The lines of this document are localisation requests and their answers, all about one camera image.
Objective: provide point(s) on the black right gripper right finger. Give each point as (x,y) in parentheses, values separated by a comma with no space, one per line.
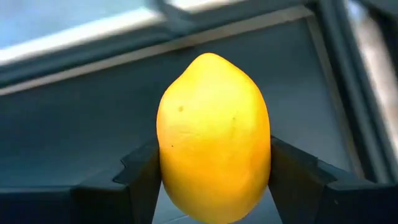
(326,202)

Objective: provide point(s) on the yellow oval fruit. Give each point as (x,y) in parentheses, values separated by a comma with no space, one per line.
(214,140)

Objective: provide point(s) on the black table frame post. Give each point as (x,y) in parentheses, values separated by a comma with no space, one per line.
(348,93)

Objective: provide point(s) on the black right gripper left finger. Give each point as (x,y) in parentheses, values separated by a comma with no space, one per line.
(77,205)

